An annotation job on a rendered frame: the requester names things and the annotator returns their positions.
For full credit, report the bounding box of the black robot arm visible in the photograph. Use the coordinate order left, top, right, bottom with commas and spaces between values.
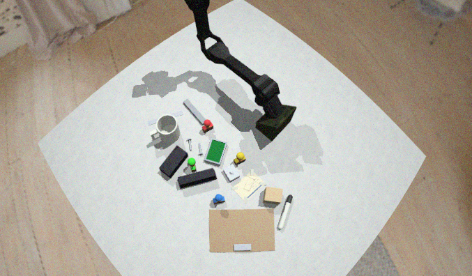
185, 0, 287, 118

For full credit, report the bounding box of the grey mug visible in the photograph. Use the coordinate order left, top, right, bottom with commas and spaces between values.
150, 114, 180, 144

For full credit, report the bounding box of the tan rectangular board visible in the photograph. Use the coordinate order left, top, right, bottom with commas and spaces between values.
209, 208, 275, 252

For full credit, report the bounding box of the white marker with black cap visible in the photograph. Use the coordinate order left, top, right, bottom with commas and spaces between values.
278, 194, 293, 230

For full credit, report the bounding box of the grey flat bar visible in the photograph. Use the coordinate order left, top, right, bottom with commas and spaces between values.
183, 99, 205, 125

